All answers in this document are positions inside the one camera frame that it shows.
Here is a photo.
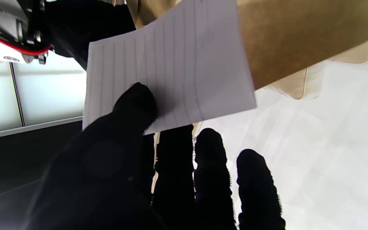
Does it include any white lined letter paper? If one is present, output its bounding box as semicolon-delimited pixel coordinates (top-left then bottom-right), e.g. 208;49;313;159
82;0;257;135

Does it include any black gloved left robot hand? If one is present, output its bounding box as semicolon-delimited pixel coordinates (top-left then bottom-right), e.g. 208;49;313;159
21;82;287;230

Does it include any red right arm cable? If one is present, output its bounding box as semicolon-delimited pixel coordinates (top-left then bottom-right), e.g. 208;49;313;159
0;37;52;55

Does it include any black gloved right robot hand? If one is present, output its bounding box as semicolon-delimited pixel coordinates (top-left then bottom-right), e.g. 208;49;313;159
43;0;136;69

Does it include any brown paper envelope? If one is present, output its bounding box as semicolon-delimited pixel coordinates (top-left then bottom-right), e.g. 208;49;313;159
126;0;368;90

